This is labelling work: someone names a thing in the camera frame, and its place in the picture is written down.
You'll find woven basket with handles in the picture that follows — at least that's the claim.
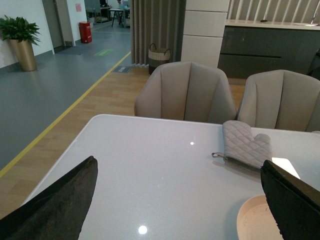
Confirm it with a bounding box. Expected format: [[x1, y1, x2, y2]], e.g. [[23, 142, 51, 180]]
[[148, 43, 171, 75]]

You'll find beige right dining chair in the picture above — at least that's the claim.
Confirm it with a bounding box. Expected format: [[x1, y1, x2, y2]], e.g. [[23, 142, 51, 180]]
[[237, 69, 320, 132]]

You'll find grey quilted oven mitt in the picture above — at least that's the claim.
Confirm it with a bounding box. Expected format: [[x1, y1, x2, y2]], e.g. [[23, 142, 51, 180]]
[[211, 120, 273, 173]]

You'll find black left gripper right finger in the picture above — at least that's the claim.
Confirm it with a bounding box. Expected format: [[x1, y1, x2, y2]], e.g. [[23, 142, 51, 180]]
[[260, 160, 320, 240]]

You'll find green potted plant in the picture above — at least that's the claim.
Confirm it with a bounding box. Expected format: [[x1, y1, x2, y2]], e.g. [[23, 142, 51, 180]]
[[0, 15, 40, 46]]

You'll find grey kitchen counter cabinet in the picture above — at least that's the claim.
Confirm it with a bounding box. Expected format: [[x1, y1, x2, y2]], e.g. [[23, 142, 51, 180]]
[[218, 21, 320, 79]]

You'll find beige round plate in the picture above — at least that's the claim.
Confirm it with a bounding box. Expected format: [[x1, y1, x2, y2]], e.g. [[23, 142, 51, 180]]
[[236, 194, 283, 240]]

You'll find gold plant pot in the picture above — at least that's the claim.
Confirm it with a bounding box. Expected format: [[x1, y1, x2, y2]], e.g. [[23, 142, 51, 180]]
[[9, 39, 37, 72]]

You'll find red bin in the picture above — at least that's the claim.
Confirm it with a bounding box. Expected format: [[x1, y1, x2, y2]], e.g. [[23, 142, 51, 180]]
[[79, 21, 92, 44]]

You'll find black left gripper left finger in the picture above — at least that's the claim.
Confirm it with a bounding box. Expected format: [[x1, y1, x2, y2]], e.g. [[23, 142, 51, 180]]
[[0, 156, 98, 240]]

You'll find beige dining chair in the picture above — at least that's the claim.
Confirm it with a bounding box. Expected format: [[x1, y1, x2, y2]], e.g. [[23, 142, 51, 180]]
[[134, 61, 237, 124], [237, 69, 320, 132]]

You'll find beige left dining chair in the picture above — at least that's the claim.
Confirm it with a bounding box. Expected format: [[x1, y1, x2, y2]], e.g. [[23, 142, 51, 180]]
[[134, 61, 237, 124]]

